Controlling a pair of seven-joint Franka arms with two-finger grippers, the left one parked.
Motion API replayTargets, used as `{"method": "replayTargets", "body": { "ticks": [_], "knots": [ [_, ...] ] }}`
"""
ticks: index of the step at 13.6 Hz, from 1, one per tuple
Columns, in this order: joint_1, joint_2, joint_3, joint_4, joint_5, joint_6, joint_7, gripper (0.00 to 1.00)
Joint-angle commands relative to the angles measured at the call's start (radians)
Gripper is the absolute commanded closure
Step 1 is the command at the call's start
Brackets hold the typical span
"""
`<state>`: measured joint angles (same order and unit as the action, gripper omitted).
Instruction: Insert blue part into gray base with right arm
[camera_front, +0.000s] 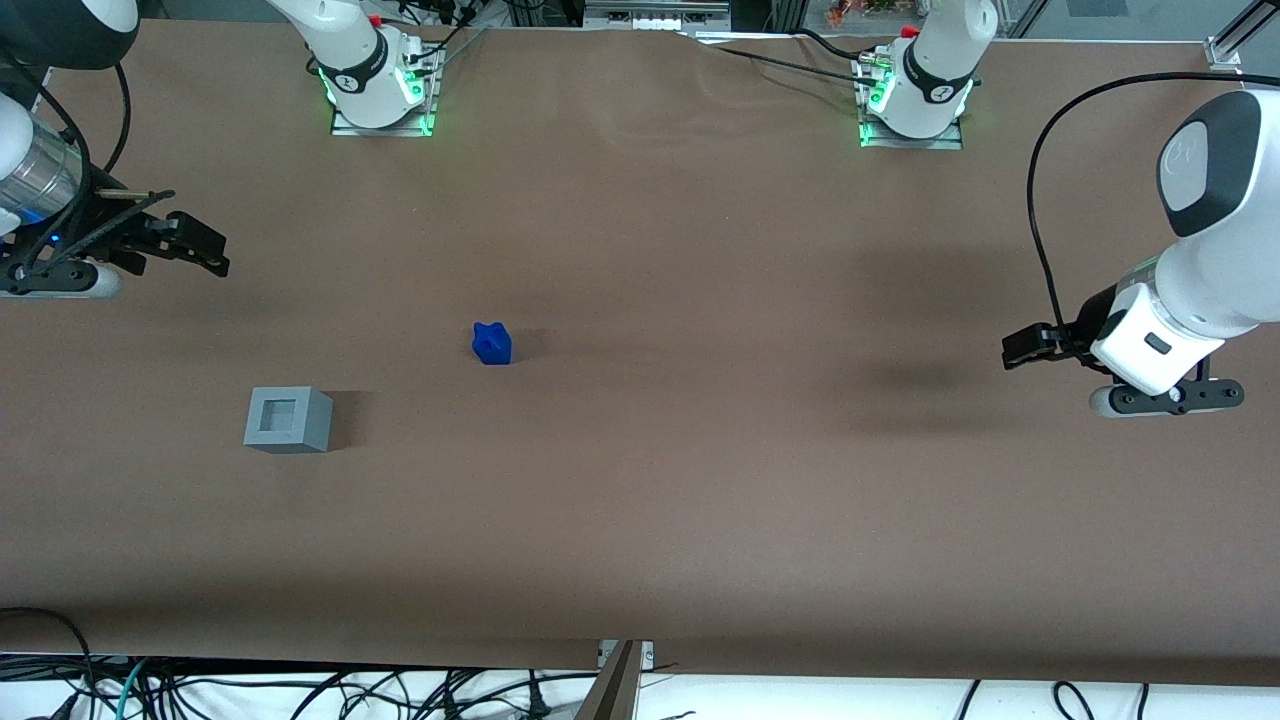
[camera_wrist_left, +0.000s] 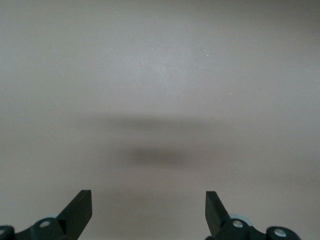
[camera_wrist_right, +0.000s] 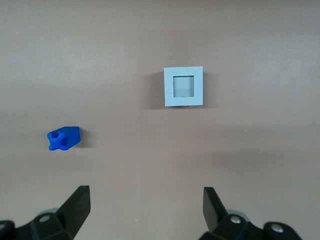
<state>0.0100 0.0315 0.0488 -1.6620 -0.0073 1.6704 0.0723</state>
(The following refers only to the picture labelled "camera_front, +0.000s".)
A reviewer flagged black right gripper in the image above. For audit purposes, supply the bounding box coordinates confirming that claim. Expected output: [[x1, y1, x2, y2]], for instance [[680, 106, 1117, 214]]
[[0, 188, 232, 279]]

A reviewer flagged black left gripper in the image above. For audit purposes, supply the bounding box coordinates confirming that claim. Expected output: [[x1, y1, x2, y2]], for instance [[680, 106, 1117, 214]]
[[1003, 288, 1119, 372]]

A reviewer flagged blue plastic part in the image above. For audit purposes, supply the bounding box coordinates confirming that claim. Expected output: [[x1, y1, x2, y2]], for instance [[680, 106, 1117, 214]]
[[471, 320, 514, 367]]

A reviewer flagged gray cube base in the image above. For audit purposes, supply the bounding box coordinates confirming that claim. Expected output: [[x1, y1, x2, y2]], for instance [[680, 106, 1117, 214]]
[[243, 385, 335, 455]]

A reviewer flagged brown table cover sheet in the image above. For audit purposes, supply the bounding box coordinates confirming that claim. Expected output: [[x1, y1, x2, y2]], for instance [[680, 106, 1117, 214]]
[[0, 18, 1280, 687]]

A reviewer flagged silver device box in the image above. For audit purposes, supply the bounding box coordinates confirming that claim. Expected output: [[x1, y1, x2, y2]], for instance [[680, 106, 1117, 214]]
[[583, 0, 732, 32]]

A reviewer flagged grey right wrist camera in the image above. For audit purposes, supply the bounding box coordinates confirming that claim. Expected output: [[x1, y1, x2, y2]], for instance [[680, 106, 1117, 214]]
[[0, 262, 123, 300]]

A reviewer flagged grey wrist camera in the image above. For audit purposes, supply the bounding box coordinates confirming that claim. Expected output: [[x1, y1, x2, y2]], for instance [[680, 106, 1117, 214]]
[[0, 262, 123, 300], [1089, 377, 1247, 420]]

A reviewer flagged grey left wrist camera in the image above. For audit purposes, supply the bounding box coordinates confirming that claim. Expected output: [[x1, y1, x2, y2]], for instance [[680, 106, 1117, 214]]
[[1089, 377, 1247, 420]]

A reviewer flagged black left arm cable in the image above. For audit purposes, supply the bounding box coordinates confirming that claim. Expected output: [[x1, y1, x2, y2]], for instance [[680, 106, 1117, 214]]
[[1026, 72, 1280, 337]]

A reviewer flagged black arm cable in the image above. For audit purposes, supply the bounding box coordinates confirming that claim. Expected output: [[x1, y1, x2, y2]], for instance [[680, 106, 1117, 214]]
[[1026, 72, 1280, 337], [38, 58, 133, 201]]

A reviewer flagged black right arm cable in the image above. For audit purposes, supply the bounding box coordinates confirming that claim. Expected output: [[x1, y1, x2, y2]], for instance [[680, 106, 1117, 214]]
[[38, 58, 133, 201]]

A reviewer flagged black base cable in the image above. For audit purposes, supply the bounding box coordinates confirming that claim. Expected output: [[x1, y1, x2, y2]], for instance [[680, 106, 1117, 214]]
[[793, 27, 879, 63], [700, 44, 883, 87], [395, 0, 493, 76]]

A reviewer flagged aluminium frame profile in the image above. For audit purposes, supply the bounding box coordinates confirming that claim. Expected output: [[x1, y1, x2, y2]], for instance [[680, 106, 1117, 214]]
[[1204, 0, 1280, 74]]

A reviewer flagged teal floor cable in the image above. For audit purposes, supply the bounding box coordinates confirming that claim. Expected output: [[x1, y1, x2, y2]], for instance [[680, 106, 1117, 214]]
[[113, 656, 153, 720]]

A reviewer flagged grey metal post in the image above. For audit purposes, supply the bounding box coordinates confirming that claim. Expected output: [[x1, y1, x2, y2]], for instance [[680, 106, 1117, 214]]
[[574, 640, 647, 720]]

